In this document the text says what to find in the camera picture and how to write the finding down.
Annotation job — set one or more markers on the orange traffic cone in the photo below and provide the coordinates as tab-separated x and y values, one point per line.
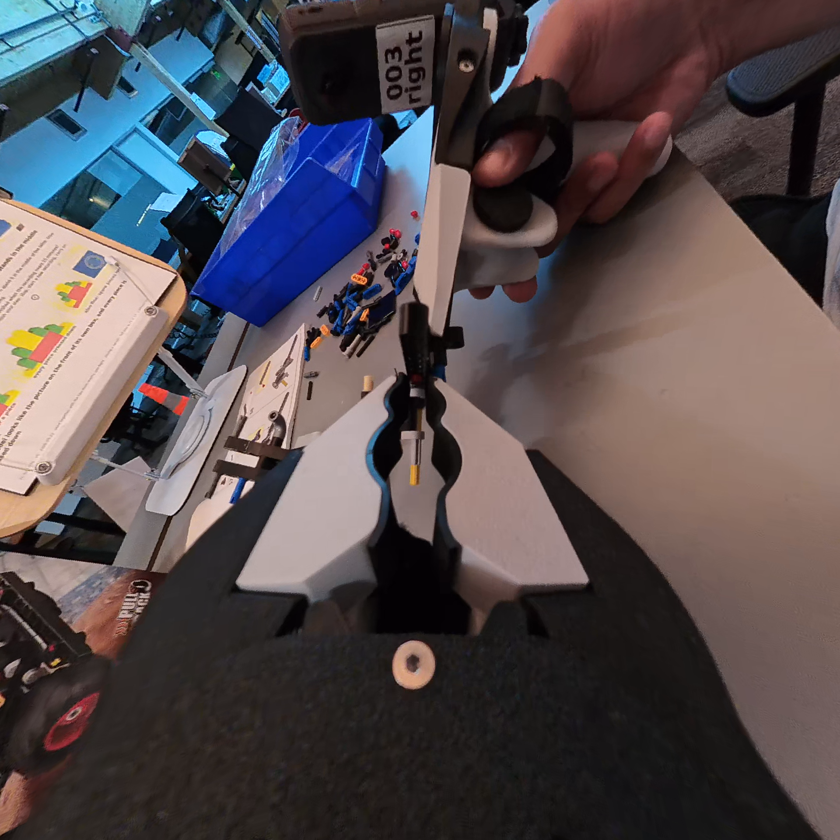
161	397

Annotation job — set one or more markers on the lego instruction booklet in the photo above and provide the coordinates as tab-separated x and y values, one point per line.
275	387

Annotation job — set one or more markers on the person's right forearm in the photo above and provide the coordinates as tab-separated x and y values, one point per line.
781	26

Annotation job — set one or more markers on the blue plastic bin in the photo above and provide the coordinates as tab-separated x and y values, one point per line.
289	223

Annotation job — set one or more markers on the person's right hand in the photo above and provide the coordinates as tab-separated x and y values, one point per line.
623	52

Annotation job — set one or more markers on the monster truck lego box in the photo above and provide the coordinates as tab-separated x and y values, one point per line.
39	656

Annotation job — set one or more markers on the clear plastic bag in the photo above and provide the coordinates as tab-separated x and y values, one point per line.
282	141

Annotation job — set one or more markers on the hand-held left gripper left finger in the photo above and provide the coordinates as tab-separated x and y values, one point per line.
315	512

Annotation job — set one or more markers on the pile of small lego pieces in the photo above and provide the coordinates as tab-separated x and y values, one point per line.
354	308

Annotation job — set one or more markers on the person's dark pants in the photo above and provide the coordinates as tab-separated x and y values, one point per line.
781	236

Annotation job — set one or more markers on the printed instruction sheet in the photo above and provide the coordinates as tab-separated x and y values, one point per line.
59	328

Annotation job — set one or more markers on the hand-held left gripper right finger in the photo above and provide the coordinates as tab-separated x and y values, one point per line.
505	518

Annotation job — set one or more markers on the black lego axle subassembly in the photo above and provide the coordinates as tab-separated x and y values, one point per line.
413	334

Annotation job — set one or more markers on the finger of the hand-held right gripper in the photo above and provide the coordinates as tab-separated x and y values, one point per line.
443	229

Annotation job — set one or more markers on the person's white shirt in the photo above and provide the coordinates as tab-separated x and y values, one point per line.
833	249

